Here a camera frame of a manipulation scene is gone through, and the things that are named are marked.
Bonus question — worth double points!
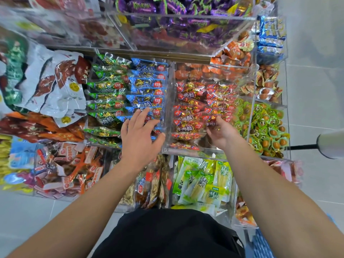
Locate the person's right hand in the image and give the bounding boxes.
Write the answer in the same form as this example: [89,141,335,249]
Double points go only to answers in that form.
[206,115,242,151]

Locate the person's left hand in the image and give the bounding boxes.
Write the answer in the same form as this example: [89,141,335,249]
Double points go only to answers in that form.
[119,108,166,172]

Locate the clear acrylic snack shelves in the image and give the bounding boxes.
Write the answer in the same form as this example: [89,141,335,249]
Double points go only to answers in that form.
[0,0,304,234]

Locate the beef cube packets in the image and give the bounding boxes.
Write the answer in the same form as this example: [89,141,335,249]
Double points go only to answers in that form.
[171,80,240,151]

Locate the row of blue beef packets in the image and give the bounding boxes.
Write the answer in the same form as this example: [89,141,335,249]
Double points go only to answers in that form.
[121,57,170,138]

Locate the row of green beef packets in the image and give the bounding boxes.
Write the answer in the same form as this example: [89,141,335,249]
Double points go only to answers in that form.
[83,51,132,148]

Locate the blue plastic shopping basket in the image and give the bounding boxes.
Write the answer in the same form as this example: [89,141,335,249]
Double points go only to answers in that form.
[244,228,275,258]

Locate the person's right forearm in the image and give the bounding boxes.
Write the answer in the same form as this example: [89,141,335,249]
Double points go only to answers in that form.
[225,142,344,258]

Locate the person's left forearm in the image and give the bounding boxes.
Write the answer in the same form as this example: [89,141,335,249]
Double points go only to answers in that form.
[8,161,142,258]

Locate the person's black clothing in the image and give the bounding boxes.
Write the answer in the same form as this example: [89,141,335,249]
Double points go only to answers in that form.
[91,208,245,258]

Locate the pile of green egg packets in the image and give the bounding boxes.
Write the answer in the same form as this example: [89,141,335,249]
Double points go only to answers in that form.
[232,100,291,158]

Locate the pile of beige packets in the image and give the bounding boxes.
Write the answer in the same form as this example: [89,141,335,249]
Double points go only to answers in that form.
[118,156,173,210]

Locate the pile of lime green packets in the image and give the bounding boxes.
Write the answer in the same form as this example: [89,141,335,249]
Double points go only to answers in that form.
[172,156,233,213]

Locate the pile of orange brown packets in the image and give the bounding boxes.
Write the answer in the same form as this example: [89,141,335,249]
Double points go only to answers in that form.
[175,32,283,102]

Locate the pile of red brown packets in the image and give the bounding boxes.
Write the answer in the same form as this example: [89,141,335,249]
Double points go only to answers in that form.
[32,143,105,201]

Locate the black pole rod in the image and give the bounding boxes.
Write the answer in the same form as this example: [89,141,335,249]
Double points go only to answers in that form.
[290,144,319,151]

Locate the pile of dark orange packets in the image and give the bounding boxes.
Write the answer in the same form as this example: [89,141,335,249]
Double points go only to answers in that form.
[0,111,87,144]

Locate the pile of white meat packets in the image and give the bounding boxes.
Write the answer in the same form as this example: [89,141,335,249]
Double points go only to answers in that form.
[16,43,92,127]

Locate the pile of blue orange packets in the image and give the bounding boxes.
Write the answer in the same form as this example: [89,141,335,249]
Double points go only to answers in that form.
[257,16,288,59]

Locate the blue toy candy packet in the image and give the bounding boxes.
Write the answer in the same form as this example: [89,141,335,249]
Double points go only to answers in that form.
[8,138,39,172]

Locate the pile of purple candies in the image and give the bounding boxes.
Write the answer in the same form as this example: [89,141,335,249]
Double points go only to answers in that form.
[115,0,253,16]

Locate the pile of yellow candies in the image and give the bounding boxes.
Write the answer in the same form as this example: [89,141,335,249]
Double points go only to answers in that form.
[0,134,13,183]

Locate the green vacuum packet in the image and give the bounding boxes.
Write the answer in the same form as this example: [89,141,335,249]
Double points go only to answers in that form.
[3,40,28,108]

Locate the pile of red sausage packets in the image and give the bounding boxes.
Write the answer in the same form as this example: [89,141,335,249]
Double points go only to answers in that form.
[0,0,121,49]

